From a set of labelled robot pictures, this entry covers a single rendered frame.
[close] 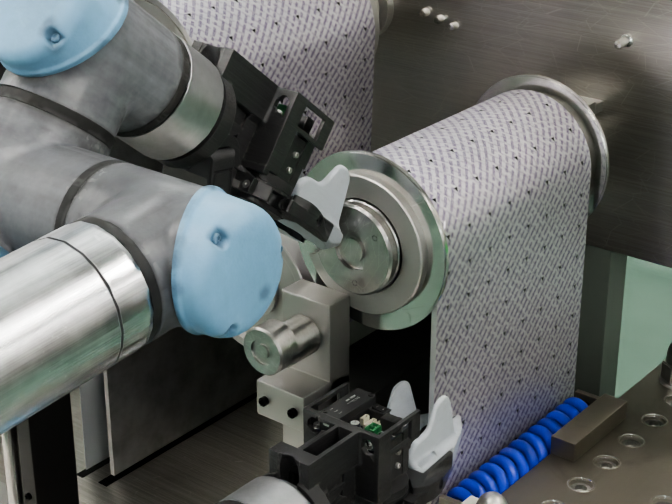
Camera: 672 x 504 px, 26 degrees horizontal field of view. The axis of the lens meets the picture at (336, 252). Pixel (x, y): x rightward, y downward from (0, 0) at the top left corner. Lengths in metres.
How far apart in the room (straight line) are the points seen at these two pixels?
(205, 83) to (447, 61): 0.56
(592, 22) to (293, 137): 0.43
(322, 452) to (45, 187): 0.32
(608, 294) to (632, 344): 2.31
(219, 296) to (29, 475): 0.62
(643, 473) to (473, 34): 0.45
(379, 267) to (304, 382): 0.12
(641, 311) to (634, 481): 2.67
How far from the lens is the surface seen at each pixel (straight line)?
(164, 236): 0.75
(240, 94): 0.98
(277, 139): 0.99
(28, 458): 1.34
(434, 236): 1.10
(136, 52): 0.87
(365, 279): 1.13
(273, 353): 1.12
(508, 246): 1.20
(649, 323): 3.86
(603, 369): 1.48
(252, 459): 1.52
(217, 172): 0.98
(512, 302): 1.23
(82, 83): 0.86
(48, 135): 0.85
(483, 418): 1.25
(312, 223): 1.03
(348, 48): 1.36
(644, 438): 1.33
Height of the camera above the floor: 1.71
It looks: 24 degrees down
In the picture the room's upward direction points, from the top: straight up
